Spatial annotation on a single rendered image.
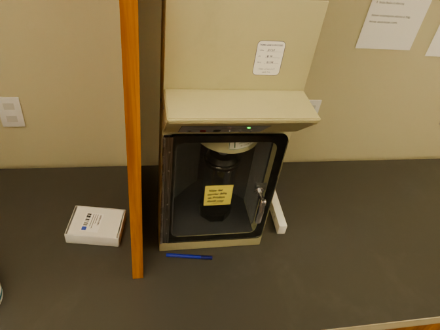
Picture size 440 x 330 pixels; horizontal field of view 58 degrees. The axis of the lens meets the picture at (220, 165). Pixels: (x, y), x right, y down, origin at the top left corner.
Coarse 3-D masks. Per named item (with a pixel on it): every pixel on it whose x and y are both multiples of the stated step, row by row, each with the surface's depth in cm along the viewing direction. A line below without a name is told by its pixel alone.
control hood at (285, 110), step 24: (168, 96) 83; (192, 96) 84; (216, 96) 85; (240, 96) 86; (264, 96) 87; (288, 96) 88; (168, 120) 77; (192, 120) 78; (216, 120) 79; (240, 120) 80; (264, 120) 81; (288, 120) 82; (312, 120) 83
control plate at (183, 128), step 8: (184, 128) 84; (192, 128) 85; (200, 128) 85; (208, 128) 85; (216, 128) 86; (224, 128) 86; (232, 128) 87; (240, 128) 87; (248, 128) 87; (256, 128) 88; (264, 128) 88
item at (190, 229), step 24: (192, 144) 95; (216, 144) 96; (240, 144) 97; (264, 144) 99; (192, 168) 100; (216, 168) 101; (240, 168) 103; (264, 168) 104; (192, 192) 106; (240, 192) 109; (264, 192) 110; (192, 216) 112; (216, 216) 114; (240, 216) 116; (264, 216) 117; (168, 240) 118; (192, 240) 119
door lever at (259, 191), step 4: (260, 188) 109; (256, 192) 109; (260, 192) 108; (260, 196) 107; (260, 200) 106; (264, 200) 106; (260, 204) 106; (264, 204) 106; (260, 208) 107; (264, 208) 107; (260, 212) 108; (256, 216) 110; (260, 216) 109; (256, 220) 110; (260, 220) 110
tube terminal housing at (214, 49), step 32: (192, 0) 74; (224, 0) 75; (256, 0) 76; (288, 0) 77; (320, 0) 78; (192, 32) 78; (224, 32) 79; (256, 32) 80; (288, 32) 81; (160, 64) 92; (192, 64) 82; (224, 64) 84; (288, 64) 86; (160, 96) 95; (160, 128) 98; (160, 160) 102; (160, 192) 106
